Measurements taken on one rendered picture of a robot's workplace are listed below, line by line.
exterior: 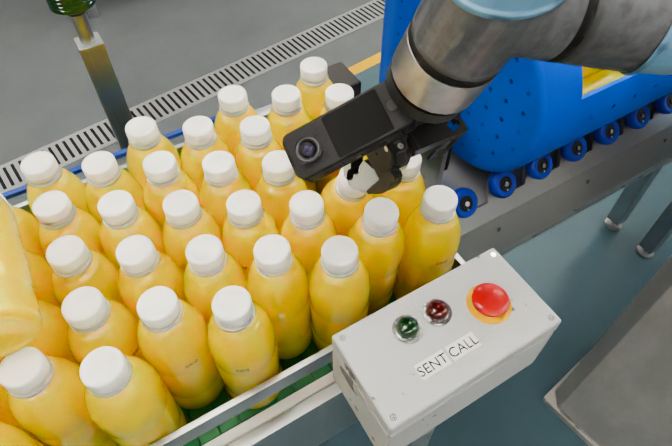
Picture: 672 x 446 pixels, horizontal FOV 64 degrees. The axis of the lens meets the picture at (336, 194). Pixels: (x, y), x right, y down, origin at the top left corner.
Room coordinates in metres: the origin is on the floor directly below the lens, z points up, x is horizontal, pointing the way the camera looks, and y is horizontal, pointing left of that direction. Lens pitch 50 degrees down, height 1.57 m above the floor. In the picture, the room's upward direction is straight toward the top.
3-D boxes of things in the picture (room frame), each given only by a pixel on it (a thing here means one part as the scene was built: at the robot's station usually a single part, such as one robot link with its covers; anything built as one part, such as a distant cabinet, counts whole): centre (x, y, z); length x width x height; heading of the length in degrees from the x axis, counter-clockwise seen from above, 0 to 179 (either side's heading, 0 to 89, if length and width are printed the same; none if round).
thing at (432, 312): (0.25, -0.10, 1.11); 0.02 x 0.02 x 0.01
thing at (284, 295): (0.32, 0.07, 0.99); 0.07 x 0.07 x 0.19
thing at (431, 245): (0.39, -0.12, 0.99); 0.07 x 0.07 x 0.19
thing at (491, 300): (0.26, -0.15, 1.11); 0.04 x 0.04 x 0.01
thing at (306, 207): (0.38, 0.03, 1.09); 0.04 x 0.04 x 0.02
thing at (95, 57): (0.70, 0.38, 0.55); 0.04 x 0.04 x 1.10; 30
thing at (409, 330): (0.23, -0.07, 1.11); 0.02 x 0.02 x 0.01
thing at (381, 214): (0.37, -0.05, 1.10); 0.04 x 0.04 x 0.02
